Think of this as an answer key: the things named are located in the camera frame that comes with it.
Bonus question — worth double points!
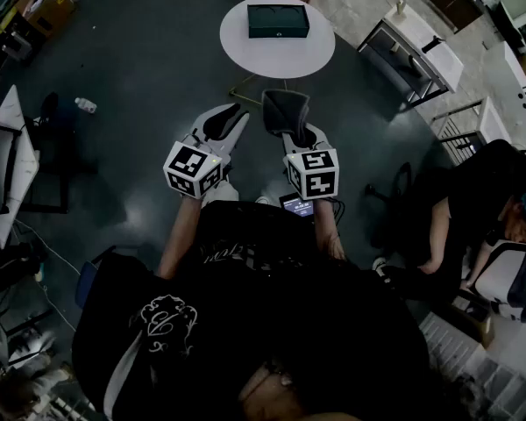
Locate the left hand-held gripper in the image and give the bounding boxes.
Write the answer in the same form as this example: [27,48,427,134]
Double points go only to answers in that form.
[162,102,251,200]

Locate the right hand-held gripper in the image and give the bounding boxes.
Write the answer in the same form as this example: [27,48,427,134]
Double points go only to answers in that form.
[281,123,340,202]

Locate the microfiber cloth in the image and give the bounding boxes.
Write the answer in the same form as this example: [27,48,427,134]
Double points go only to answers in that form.
[261,89,311,139]

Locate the dark green rectangular box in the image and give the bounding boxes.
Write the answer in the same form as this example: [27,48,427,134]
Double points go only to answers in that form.
[246,4,311,39]

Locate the person's left forearm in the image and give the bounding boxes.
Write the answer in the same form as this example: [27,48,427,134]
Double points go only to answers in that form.
[156,194,205,280]

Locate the person's right forearm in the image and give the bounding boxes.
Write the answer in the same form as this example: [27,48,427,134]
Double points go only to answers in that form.
[311,197,347,262]

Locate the brown cardboard box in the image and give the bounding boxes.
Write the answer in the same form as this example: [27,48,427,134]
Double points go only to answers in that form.
[15,0,76,39]

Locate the person's white left shoe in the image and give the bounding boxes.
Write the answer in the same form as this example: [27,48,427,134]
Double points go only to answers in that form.
[200,181,240,209]

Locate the small display screen device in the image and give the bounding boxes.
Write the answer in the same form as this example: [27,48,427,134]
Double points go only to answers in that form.
[279,193,316,219]

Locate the black swivel chair base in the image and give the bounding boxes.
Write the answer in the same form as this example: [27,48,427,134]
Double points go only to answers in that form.
[364,161,417,210]

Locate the white desk with items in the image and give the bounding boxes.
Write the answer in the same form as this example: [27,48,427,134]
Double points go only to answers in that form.
[357,0,466,110]

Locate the black faucet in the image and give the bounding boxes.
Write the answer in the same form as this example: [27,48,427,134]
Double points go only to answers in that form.
[422,35,446,54]

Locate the white cabinet with metal rack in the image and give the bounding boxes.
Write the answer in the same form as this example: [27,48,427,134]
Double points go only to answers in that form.
[431,96,515,167]

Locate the person's black printed shirt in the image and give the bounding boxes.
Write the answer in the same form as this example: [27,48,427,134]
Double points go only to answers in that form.
[72,199,430,421]

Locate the white marble-look table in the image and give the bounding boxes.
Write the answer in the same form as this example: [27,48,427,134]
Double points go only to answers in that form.
[0,84,71,250]

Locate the white and black office chair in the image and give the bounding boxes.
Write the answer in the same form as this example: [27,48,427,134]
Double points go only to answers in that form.
[464,234,526,324]

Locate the white slatted rack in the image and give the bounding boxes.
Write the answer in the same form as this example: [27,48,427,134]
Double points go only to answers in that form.
[420,313,526,421]

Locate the metal table leg frame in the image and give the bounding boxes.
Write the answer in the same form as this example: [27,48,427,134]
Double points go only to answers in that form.
[227,75,290,103]

